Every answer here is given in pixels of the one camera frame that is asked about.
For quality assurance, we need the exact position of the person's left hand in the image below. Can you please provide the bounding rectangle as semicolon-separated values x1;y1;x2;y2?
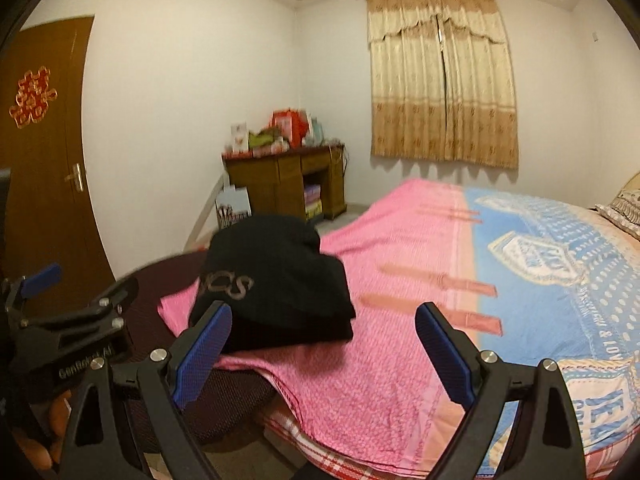
11;390;72;471

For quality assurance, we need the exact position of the cream bed headboard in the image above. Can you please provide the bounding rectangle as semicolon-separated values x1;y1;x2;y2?
616;172;640;202

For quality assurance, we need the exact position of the beige patterned curtain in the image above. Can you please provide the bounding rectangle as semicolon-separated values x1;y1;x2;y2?
367;0;518;170

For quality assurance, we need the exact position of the white bag beside desk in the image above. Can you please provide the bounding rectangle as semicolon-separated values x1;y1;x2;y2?
215;185;252;229

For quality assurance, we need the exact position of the brown wooden desk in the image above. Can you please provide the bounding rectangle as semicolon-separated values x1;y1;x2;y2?
222;142;347;219

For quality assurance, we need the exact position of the patterned grey pillow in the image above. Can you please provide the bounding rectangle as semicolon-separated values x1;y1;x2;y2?
596;188;640;240

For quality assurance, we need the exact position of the red gift bag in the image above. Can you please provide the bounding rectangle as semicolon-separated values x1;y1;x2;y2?
270;108;309;148

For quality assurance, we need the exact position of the blue pink printed bedsheet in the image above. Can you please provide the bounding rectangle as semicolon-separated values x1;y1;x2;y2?
157;178;640;478

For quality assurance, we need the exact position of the brown wooden door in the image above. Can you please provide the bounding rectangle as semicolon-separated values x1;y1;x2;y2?
1;16;114;316

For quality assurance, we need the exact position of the brass door handle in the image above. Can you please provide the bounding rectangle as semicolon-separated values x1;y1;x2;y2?
64;162;85;193

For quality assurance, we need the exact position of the black hooded jacket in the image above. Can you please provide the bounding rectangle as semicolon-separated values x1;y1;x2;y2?
189;216;356;354

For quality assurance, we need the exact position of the white greeting card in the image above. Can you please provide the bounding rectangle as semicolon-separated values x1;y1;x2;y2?
231;122;250;154

